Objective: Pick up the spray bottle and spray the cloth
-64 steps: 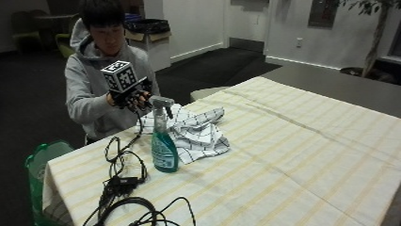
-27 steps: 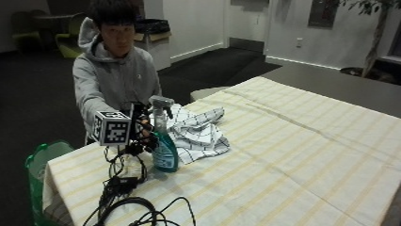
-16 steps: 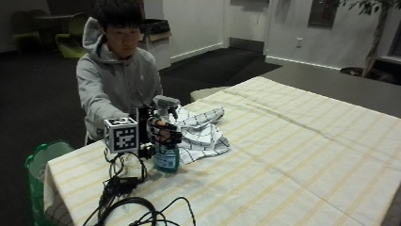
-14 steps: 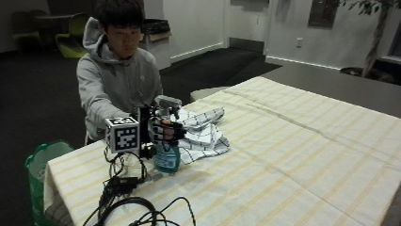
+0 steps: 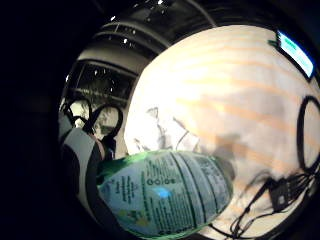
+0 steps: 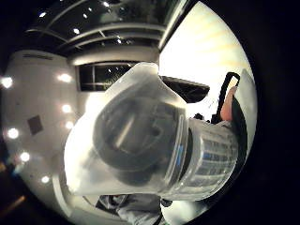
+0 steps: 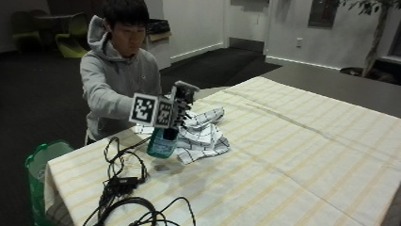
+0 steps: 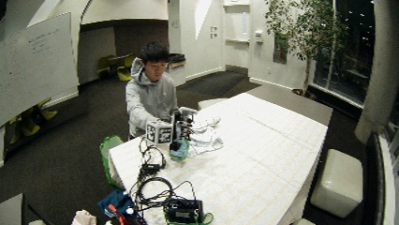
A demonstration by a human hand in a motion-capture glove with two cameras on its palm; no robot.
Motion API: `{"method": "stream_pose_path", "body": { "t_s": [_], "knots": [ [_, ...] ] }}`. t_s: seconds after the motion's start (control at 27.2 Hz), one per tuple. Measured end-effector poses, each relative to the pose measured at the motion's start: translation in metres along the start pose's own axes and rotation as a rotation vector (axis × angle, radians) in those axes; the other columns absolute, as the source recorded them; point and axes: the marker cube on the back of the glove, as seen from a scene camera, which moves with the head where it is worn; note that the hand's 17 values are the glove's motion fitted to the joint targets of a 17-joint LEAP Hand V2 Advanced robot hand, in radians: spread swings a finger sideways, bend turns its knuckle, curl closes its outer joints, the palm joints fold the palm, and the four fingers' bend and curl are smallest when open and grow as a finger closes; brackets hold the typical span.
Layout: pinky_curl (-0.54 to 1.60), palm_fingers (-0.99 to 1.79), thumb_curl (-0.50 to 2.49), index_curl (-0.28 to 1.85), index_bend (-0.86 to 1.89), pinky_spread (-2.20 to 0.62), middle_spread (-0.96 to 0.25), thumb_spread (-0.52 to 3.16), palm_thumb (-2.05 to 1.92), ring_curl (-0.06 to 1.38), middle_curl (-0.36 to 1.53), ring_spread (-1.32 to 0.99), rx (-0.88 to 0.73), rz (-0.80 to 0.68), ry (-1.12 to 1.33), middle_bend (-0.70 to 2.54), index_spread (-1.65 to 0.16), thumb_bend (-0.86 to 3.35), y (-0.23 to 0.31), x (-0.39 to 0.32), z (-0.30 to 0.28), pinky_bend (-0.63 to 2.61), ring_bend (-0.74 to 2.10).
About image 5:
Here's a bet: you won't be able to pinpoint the clear bottle with green label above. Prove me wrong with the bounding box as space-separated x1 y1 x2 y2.
96 149 236 240

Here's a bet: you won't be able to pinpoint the clear crumpled plastic bag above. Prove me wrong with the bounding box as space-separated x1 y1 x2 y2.
133 105 202 155

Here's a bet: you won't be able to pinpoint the small black hub box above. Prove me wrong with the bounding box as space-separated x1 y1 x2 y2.
267 177 292 213

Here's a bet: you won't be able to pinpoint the lit flat screen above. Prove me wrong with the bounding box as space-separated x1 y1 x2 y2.
267 29 316 81

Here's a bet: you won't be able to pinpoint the thin black cables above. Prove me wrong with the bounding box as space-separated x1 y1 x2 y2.
209 169 320 240

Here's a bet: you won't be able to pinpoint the black cable loop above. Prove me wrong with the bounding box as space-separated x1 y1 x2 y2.
296 95 320 173

